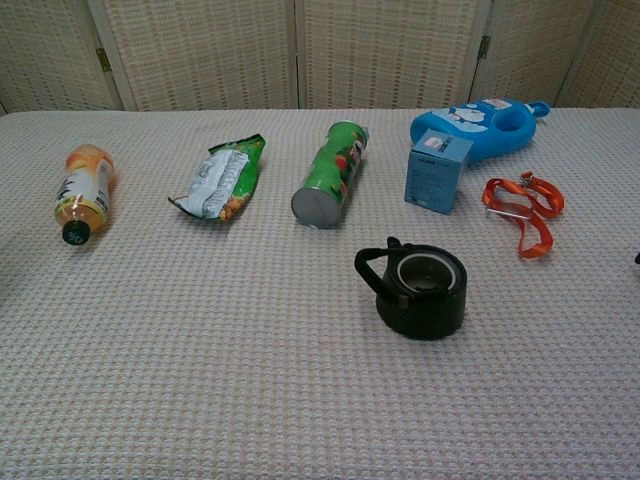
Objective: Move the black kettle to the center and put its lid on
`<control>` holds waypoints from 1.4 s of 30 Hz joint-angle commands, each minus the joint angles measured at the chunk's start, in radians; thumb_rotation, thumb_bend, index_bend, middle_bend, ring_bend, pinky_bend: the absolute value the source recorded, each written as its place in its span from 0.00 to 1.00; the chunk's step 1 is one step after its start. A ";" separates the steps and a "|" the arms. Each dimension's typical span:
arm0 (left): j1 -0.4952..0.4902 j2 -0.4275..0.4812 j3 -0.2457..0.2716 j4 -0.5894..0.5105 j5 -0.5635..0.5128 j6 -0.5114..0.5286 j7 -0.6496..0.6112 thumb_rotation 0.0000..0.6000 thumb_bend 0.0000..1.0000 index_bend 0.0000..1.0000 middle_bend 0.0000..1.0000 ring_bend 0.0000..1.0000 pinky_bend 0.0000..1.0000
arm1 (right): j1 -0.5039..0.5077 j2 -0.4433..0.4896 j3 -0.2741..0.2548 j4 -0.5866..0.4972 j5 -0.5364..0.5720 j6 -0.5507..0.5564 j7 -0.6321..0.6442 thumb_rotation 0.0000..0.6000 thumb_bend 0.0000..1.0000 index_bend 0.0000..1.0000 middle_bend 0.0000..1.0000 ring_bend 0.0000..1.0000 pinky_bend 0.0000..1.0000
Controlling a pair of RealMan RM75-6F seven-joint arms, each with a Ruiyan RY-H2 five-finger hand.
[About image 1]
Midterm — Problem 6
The small blue cardboard box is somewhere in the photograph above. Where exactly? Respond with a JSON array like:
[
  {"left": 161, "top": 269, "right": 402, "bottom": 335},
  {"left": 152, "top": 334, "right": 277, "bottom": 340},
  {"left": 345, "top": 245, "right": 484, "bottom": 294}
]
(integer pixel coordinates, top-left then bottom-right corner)
[{"left": 403, "top": 128, "right": 475, "bottom": 216}]

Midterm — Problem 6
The orange juice bottle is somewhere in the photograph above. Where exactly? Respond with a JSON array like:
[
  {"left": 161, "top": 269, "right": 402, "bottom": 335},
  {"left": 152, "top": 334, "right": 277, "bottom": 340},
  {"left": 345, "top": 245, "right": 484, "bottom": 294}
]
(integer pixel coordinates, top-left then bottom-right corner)
[{"left": 53, "top": 143, "right": 117, "bottom": 246}]

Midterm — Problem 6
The white woven tablecloth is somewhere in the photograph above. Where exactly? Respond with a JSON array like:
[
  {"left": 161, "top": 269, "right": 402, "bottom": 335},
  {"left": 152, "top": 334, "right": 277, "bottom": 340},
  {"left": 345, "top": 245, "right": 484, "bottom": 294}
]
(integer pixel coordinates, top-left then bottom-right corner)
[{"left": 0, "top": 107, "right": 640, "bottom": 480}]

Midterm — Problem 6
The blue detergent bottle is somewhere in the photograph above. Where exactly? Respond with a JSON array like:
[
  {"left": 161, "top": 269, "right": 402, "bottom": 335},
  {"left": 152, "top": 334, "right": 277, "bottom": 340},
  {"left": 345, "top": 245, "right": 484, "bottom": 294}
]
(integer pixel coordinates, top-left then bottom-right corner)
[{"left": 409, "top": 98, "right": 552, "bottom": 164}]

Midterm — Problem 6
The black kettle-shaped pot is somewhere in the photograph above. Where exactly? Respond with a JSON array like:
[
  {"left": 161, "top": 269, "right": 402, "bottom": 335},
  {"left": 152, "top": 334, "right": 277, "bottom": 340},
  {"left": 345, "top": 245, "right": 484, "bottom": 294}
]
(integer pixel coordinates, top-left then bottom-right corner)
[{"left": 353, "top": 237, "right": 468, "bottom": 341}]

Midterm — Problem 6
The orange lanyard with clip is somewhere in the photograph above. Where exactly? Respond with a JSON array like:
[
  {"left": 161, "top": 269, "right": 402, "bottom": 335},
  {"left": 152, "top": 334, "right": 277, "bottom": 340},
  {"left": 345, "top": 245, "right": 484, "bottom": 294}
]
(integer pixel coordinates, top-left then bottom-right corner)
[{"left": 481, "top": 171, "right": 566, "bottom": 260}]

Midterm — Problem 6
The green chips can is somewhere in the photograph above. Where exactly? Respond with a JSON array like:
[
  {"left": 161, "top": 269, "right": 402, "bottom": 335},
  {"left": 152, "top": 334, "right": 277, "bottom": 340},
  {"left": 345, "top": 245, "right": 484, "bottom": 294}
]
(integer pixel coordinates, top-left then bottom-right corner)
[{"left": 291, "top": 120, "right": 371, "bottom": 231}]

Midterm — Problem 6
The beige woven folding screen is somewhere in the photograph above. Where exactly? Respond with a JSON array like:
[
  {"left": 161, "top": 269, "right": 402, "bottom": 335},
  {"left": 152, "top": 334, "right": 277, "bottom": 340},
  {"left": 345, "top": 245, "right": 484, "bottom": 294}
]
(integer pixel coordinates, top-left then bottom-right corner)
[{"left": 0, "top": 0, "right": 640, "bottom": 114}]

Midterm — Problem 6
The green snack bag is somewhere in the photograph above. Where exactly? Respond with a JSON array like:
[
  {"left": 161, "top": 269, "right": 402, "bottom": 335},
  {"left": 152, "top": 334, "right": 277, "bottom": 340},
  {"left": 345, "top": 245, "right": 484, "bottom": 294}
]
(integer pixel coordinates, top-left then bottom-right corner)
[{"left": 167, "top": 133, "right": 267, "bottom": 224}]

